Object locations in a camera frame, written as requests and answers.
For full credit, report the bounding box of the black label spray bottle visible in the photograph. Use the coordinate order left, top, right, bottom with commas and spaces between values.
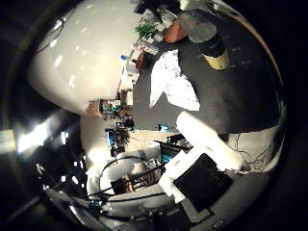
177, 9, 231, 71

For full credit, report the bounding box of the patterned white package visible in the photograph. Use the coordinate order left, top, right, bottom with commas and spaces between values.
136, 38, 161, 56

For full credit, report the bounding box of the blue computer monitor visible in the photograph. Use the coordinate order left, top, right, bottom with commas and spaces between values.
107, 129, 117, 148

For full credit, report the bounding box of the white checked cloth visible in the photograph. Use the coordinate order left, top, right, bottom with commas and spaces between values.
148, 48, 201, 113

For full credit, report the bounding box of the bright green potted plant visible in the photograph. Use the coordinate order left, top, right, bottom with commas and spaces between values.
134, 21, 159, 41

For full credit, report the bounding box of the round wooden board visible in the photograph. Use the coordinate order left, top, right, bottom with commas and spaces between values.
163, 20, 189, 44

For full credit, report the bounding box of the brown wooden box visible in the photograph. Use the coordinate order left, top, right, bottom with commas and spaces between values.
120, 90, 134, 109

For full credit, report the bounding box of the cluttered shelf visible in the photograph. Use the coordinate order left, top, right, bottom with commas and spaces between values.
86, 98, 123, 118

